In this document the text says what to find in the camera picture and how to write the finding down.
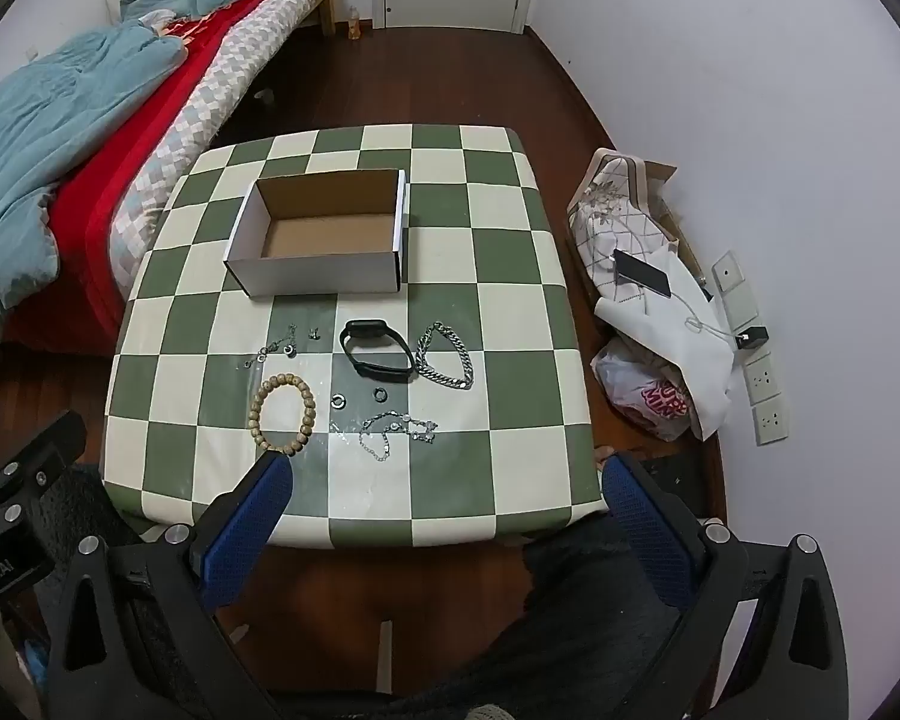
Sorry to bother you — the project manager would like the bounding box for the white charging cable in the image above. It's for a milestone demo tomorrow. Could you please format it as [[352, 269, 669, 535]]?
[[613, 253, 745, 342]]

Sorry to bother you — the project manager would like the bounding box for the black smart band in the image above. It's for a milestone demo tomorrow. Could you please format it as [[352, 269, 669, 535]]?
[[340, 319, 415, 381]]

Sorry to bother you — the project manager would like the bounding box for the grey checkered quilt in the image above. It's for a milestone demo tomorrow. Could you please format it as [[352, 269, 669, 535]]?
[[109, 0, 323, 301]]

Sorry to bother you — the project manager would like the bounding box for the green checkered table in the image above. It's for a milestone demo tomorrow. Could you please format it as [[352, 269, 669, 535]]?
[[101, 122, 608, 548]]

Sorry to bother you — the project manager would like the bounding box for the black smartphone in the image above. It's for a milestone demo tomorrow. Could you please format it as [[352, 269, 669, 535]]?
[[615, 249, 673, 299]]

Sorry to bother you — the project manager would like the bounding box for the white red plastic bag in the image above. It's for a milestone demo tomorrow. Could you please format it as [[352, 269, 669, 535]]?
[[590, 336, 695, 442]]

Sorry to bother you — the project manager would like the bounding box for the white wall switch plate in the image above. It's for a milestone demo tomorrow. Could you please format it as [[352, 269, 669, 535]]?
[[711, 250, 745, 291]]

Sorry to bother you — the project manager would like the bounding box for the chunky silver chain bracelet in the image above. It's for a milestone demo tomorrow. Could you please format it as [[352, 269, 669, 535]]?
[[415, 322, 476, 391]]

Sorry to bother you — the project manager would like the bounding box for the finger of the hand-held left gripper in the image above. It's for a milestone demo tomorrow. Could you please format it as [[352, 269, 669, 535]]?
[[0, 410, 88, 522]]

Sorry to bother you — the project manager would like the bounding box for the wooden bead bracelet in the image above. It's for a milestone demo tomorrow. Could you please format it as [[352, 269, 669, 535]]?
[[248, 373, 317, 458]]

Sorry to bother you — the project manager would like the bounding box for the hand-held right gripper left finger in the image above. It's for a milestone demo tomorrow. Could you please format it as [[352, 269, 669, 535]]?
[[45, 450, 295, 720]]

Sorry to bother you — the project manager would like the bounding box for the brown cardboard box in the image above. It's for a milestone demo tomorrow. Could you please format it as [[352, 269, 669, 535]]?
[[630, 159, 715, 293]]

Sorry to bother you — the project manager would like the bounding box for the thin silver chain bracelet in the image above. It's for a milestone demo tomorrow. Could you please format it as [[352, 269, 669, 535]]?
[[330, 411, 440, 464]]

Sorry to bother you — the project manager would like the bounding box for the white cardboard box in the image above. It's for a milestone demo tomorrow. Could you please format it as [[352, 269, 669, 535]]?
[[223, 169, 407, 299]]

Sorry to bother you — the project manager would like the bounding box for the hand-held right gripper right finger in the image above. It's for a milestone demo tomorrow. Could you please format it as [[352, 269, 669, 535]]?
[[602, 452, 850, 720]]

